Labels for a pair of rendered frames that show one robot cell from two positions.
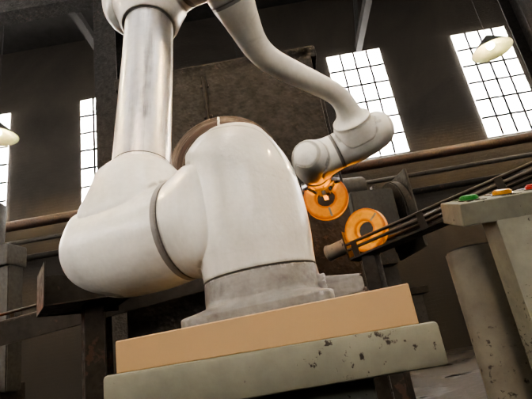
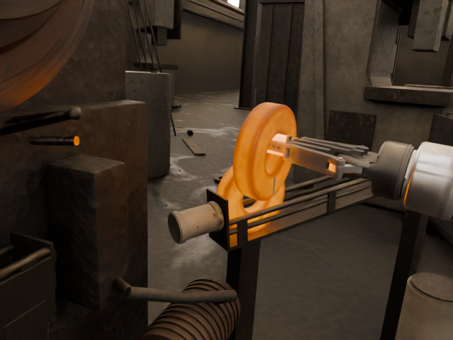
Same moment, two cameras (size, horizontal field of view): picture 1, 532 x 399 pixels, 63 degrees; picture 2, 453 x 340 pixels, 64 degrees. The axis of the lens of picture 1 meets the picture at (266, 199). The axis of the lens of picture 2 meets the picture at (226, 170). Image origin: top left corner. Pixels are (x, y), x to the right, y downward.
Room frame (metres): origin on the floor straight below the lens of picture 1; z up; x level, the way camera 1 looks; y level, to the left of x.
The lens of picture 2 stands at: (1.30, 0.34, 0.95)
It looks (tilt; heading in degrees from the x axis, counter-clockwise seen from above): 16 degrees down; 291
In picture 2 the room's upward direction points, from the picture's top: 3 degrees clockwise
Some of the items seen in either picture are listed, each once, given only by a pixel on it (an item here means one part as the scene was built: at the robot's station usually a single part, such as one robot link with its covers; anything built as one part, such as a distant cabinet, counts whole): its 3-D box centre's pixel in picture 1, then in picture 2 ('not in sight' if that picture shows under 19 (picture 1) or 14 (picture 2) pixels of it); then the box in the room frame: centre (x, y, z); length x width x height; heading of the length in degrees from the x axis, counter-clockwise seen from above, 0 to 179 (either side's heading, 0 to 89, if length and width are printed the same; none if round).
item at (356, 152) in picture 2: not in sight; (321, 156); (1.35, -0.18, 0.84); 0.11 x 0.01 x 0.04; 170
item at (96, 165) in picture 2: not in sight; (89, 231); (1.70, -0.09, 0.68); 0.11 x 0.08 x 0.24; 179
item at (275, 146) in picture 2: not in sight; (278, 148); (1.42, -0.18, 0.84); 0.05 x 0.03 x 0.01; 169
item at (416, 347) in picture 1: (275, 366); not in sight; (0.59, 0.02, 0.33); 0.32 x 0.32 x 0.04; 2
